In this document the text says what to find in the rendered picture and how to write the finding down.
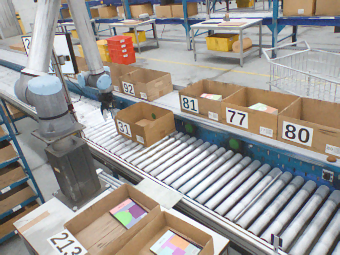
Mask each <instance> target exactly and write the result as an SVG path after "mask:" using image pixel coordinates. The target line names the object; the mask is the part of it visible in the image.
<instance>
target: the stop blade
mask: <svg viewBox="0 0 340 255"><path fill-rule="evenodd" d="M281 176H282V172H280V173H279V174H278V175H277V176H276V178H275V179H274V180H273V181H272V182H271V183H270V184H269V185H268V186H267V187H266V188H265V189H264V190H263V191H262V192H261V193H260V194H259V195H258V196H257V197H256V198H255V199H254V200H253V201H252V202H251V203H250V204H249V205H248V206H247V207H246V208H245V209H244V210H243V211H242V212H241V213H240V214H239V215H238V216H237V217H236V218H235V219H234V224H235V223H236V222H237V221H238V220H239V219H240V218H241V217H242V216H243V215H244V214H245V213H246V212H247V211H248V210H249V209H250V208H251V207H252V206H253V205H254V204H255V202H256V201H257V200H258V199H259V198H260V197H261V196H262V195H263V194H264V193H265V192H266V191H267V190H268V189H269V188H270V187H271V186H272V185H273V184H274V183H275V182H276V181H277V180H278V179H279V178H280V177H281Z"/></svg>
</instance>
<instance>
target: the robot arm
mask: <svg viewBox="0 0 340 255"><path fill-rule="evenodd" d="M67 3H68V6H69V9H70V13H71V16H72V19H73V22H74V26H75V29H76V32H77V35H78V38H79V41H80V44H81V48H82V51H83V54H84V57H85V60H86V63H87V66H88V69H89V71H87V72H83V73H82V72H81V73H79V74H78V75H77V81H78V84H79V85H80V87H81V88H85V87H91V88H96V89H99V92H100V93H101V95H102V96H100V97H99V98H98V101H99V102H101V108H100V111H101V114H102V116H103V118H104V120H105V122H107V118H108V115H107V111H106V110H108V111H110V112H111V117H112V119H114V116H115V115H117V113H116V112H115V111H114V109H116V108H117V103H116V101H115V100H113V99H112V95H113V93H112V91H113V88H112V81H111V75H110V69H109V67H108V66H103V63H102V60H101V56H100V53H99V49H98V46H97V42H96V39H95V36H94V32H93V29H92V25H91V22H90V18H89V15H88V11H87V8H86V5H85V2H84V0H67ZM60 5H61V0H37V6H36V12H35V18H34V24H33V29H32V35H31V41H30V46H29V52H28V58H27V64H26V68H25V69H23V70H21V74H20V78H18V79H17V80H16V82H15V83H14V94H15V96H16V97H17V98H18V99H19V100H20V101H21V102H23V103H25V104H28V105H30V106H33V107H35V109H36V112H37V115H38V118H39V124H38V132H39V134H40V136H42V137H57V136H61V135H64V134H66V133H68V132H70V131H72V130H74V129H75V128H76V121H75V119H74V118H73V117H72V115H71V114H70V113H69V110H68V107H67V103H66V99H65V96H64V92H63V88H62V84H61V82H60V80H59V78H58V77H56V76H53V75H49V73H48V71H49V66H50V60H51V55H52V49H53V44H54V38H55V33H56V27H57V22H58V16H59V11H60ZM115 103H116V106H115Z"/></svg>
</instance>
